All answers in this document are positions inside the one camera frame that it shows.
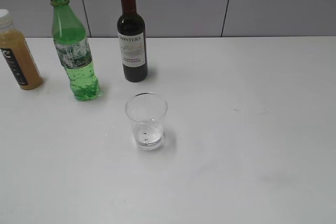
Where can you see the transparent plastic cup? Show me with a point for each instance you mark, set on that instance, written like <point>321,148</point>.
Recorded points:
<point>146,112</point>

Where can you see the green sprite bottle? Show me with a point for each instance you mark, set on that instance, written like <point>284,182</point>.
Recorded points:
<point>72,47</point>

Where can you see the dark red wine bottle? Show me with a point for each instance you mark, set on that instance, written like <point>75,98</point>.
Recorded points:
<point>132,41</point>

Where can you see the orange juice bottle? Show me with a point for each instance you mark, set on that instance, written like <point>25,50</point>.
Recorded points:
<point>16,53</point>

